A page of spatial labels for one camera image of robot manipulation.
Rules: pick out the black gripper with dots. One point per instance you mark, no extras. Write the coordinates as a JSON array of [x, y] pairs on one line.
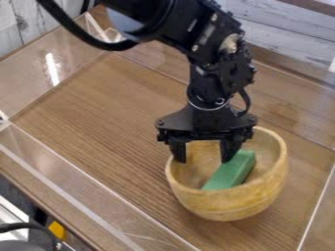
[[191, 124]]

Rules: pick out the green rectangular block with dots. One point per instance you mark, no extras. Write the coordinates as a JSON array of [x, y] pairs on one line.
[[233, 172]]

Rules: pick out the brown wooden bowl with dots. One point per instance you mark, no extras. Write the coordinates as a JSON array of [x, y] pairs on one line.
[[242, 201]]

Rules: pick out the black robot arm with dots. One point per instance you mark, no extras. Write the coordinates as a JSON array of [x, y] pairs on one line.
[[207, 35]]

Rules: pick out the yellow button device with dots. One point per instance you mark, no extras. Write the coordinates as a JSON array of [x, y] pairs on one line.
[[58, 229]]

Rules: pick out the clear acrylic front wall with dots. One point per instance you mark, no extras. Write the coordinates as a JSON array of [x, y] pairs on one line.
[[107, 222]]

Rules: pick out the clear acrylic corner bracket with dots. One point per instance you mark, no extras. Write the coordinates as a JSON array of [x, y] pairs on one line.
[[106, 35]]

